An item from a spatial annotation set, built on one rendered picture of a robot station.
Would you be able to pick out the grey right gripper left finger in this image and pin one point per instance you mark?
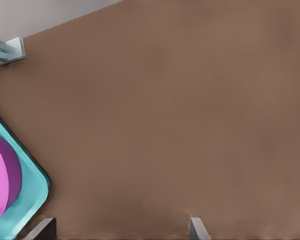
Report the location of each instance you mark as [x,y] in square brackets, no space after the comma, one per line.
[43,230]

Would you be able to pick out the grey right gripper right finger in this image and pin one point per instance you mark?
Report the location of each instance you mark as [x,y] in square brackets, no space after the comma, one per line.
[198,230]

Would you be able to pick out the teal tray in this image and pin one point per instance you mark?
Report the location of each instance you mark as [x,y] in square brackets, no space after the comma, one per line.
[31,185]

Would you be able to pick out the pink bowl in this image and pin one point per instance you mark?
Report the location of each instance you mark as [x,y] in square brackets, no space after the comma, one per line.
[3,175]

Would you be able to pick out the silver frame post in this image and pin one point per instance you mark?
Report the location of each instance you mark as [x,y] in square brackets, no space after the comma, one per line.
[7,50]

